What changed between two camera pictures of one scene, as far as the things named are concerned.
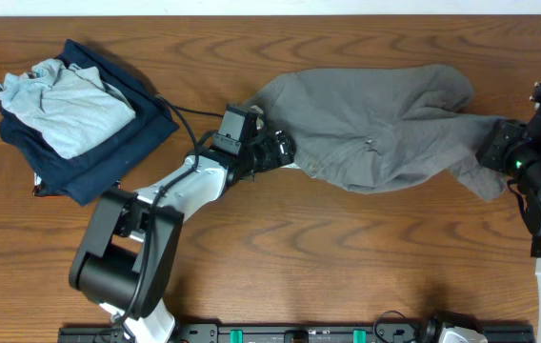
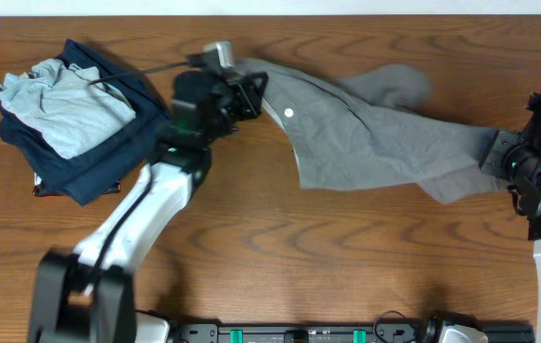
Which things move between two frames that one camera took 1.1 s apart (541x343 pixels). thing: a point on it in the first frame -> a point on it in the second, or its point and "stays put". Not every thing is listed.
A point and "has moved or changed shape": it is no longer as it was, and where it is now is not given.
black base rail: (292, 333) stays put
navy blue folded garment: (92, 170) stays put
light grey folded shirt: (70, 107) stays put
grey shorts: (379, 129) has moved or changed shape
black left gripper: (276, 149) -> (243, 96)
